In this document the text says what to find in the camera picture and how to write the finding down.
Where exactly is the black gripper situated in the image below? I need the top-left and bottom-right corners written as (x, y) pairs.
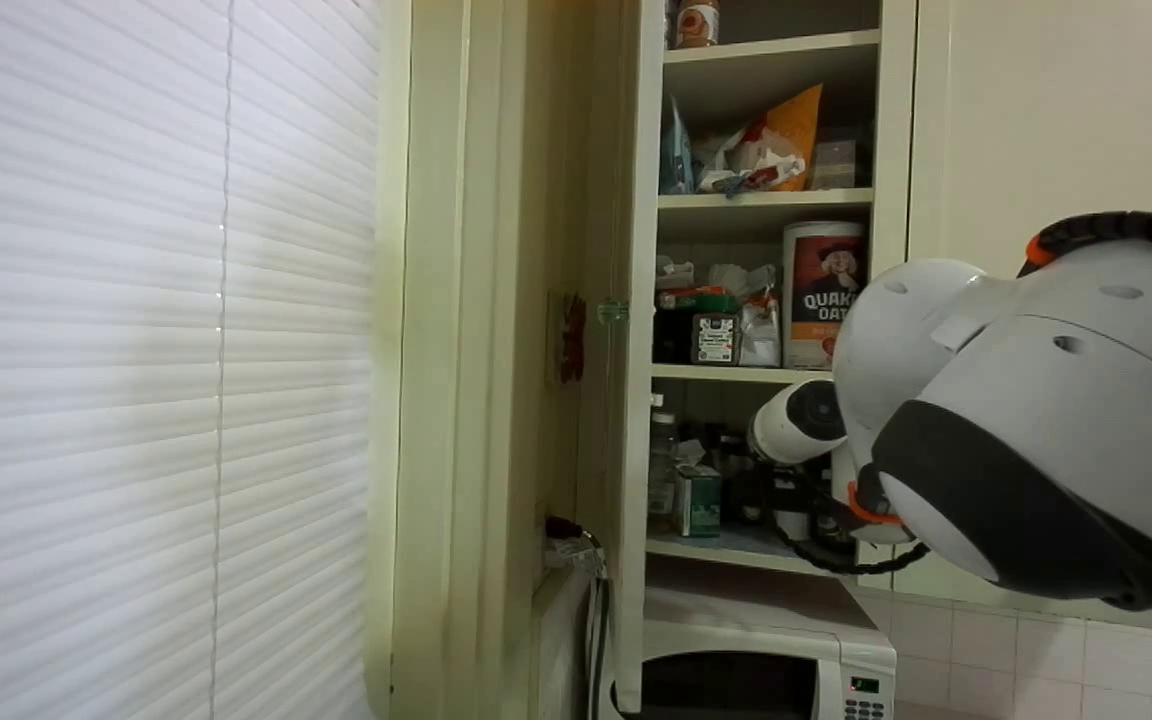
top-left (769, 460), bottom-right (866, 530)

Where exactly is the clear plastic bottle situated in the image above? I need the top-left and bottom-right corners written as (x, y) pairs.
top-left (649, 393), bottom-right (681, 522)

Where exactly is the cream open kitchen cabinet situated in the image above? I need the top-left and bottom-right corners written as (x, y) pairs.
top-left (614, 0), bottom-right (920, 714)

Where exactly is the white countertop appliance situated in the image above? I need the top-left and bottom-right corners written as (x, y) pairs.
top-left (527, 553), bottom-right (607, 720)

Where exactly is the cream open cabinet door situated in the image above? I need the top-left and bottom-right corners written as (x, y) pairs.
top-left (522, 0), bottom-right (628, 631)

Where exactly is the cream closed cabinet door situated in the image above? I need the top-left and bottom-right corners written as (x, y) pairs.
top-left (906, 0), bottom-right (1152, 622)

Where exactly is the green cardboard box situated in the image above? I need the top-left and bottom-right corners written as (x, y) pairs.
top-left (671, 439), bottom-right (730, 543)

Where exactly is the white food packet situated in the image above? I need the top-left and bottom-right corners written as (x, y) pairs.
top-left (734, 287), bottom-right (784, 371)

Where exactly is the white microwave oven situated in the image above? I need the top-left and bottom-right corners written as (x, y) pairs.
top-left (632, 611), bottom-right (902, 720)

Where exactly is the green lid spice jar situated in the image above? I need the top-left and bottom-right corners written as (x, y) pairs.
top-left (687, 293), bottom-right (739, 366)

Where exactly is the Quaker oats canister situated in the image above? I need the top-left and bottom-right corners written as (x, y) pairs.
top-left (782, 214), bottom-right (867, 376)

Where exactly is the clear plastic bag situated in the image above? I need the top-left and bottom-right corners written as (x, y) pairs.
top-left (704, 254), bottom-right (784, 302)

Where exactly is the dark object on appliance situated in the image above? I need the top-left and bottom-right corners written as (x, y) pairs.
top-left (546, 513), bottom-right (607, 576)

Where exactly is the red door ornament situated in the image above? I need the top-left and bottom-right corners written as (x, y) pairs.
top-left (555, 293), bottom-right (593, 389)

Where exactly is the white plastic container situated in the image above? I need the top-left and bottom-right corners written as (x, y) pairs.
top-left (814, 136), bottom-right (866, 191)

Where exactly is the white red crumpled bag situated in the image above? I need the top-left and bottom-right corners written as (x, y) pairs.
top-left (691, 123), bottom-right (808, 197)

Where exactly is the blue snack bag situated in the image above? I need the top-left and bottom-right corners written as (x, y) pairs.
top-left (660, 97), bottom-right (696, 197)

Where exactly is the orange chip bag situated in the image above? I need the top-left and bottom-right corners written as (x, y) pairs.
top-left (756, 79), bottom-right (828, 177)

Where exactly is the small orange labelled jar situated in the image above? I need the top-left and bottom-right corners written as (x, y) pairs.
top-left (671, 0), bottom-right (726, 50)

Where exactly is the white window blind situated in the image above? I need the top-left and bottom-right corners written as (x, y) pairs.
top-left (0, 0), bottom-right (389, 720)

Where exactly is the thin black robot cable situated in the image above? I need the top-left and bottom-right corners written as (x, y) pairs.
top-left (797, 529), bottom-right (934, 578)

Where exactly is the black corrugated cable conduit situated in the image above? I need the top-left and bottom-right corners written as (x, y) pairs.
top-left (1028, 197), bottom-right (1152, 273)

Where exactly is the thin blind cord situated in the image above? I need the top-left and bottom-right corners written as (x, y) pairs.
top-left (204, 0), bottom-right (238, 720)

